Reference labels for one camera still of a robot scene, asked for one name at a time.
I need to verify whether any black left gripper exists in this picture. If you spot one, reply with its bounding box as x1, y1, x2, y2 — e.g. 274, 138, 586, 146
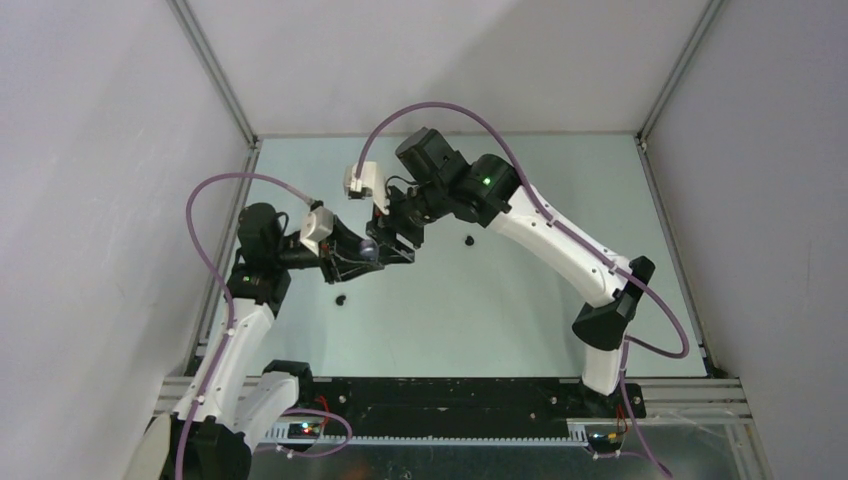
271, 215, 379, 285

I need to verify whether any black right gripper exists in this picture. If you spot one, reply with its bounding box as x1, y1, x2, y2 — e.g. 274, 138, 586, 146
366, 180, 450, 268

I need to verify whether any purple earbud charging case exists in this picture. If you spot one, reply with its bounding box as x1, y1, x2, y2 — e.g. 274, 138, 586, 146
358, 239, 379, 262

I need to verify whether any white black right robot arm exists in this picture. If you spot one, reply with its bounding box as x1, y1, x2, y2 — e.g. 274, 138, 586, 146
343, 128, 655, 418

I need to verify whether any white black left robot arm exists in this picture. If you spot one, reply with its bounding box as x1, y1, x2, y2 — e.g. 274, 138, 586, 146
154, 202, 384, 479

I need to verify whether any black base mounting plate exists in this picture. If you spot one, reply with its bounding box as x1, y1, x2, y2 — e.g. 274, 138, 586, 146
295, 377, 646, 436

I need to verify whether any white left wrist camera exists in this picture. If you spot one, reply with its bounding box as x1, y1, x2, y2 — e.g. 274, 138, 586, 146
299, 206, 335, 256

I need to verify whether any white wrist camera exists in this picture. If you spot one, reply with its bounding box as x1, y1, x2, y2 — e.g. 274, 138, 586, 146
343, 161, 389, 214
299, 206, 335, 256

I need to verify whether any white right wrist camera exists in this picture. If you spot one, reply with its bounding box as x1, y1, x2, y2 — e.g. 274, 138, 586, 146
343, 161, 389, 214

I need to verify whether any grey slotted cable duct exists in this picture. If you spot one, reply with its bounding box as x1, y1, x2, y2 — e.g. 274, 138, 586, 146
260, 421, 589, 447

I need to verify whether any aluminium frame post left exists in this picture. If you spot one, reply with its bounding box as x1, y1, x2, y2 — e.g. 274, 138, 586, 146
166, 0, 259, 148

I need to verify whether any aluminium frame post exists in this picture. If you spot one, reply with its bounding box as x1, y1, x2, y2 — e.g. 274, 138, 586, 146
166, 0, 259, 148
635, 0, 726, 153

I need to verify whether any aluminium frame post right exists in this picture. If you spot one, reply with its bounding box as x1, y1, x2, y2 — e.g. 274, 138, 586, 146
635, 0, 726, 153

